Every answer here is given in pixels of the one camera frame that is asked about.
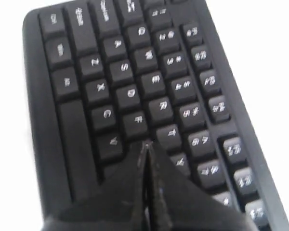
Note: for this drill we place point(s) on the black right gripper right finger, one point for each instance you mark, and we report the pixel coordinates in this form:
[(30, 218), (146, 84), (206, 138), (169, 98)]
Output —
[(177, 204)]

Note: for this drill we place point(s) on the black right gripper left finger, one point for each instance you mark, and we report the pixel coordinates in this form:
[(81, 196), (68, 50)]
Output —
[(118, 206)]

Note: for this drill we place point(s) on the black acer keyboard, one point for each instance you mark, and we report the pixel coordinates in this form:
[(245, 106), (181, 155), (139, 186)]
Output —
[(104, 74)]

